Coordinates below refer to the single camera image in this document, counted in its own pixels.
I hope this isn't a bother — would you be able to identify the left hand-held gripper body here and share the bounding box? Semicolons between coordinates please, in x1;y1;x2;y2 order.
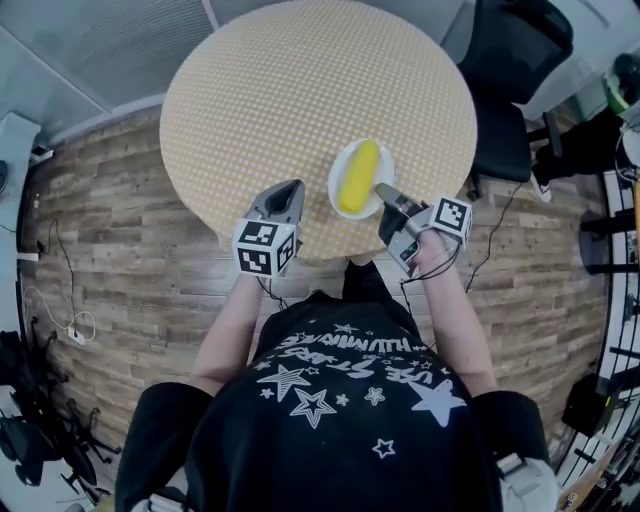
232;202;304;278

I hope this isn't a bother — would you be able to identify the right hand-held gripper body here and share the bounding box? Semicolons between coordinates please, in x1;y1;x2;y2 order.
377;194;474;279

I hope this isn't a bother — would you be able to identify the white round plate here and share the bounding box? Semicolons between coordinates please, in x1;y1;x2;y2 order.
327;138;396;221

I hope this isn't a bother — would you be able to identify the yellow corn cob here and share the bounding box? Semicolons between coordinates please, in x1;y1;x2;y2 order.
337;139;380;215

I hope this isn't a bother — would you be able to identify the person's left forearm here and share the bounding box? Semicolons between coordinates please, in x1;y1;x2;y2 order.
192;272;266;396

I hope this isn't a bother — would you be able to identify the person's right forearm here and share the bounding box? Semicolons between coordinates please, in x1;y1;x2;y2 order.
414;230;500;401

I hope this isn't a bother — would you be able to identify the grey shoulder harness pad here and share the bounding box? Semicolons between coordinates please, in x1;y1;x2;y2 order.
142;487;189;512
495;452;560;512

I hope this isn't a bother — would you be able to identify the round checkered table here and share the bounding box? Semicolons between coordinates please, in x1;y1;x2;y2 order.
158;0;479;261

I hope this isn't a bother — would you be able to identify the black office chair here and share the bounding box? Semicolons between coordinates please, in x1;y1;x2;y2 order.
457;0;575;201

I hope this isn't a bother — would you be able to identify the black metal rack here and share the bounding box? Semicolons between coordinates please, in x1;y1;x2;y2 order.
579;169;640;501

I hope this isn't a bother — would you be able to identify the wooden workbench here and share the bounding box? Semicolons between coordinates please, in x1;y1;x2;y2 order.
630;174;640;241

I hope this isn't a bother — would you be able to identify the green device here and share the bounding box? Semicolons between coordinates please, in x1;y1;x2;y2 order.
602;69;632;119

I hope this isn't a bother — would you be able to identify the black star print t-shirt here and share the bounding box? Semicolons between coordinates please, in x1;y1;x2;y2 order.
113;292;551;512

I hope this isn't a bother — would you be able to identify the black box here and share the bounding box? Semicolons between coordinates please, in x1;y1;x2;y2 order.
562;372;616;436

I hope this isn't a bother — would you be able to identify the pile of black tripods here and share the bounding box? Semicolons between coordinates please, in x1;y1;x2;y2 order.
0;327;124;504

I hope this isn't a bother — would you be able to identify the wooden board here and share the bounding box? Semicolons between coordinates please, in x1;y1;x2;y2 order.
558;439;634;512

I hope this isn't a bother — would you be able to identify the thin black floor cable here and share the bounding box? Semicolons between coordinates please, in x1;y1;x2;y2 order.
464;180;526;294

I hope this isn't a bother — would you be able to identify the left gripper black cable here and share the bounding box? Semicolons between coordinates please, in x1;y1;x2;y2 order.
255;275;290;312

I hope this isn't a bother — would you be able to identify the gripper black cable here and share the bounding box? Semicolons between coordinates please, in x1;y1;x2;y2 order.
398;244;461;346
255;275;290;312

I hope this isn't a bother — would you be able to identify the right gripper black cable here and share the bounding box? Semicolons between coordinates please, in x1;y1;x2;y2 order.
398;244;461;346

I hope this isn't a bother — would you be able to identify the white looped cable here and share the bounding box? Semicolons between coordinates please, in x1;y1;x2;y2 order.
24;285;97;344

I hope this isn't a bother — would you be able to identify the long black floor cable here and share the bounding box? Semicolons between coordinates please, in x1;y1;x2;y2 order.
47;217;79;331

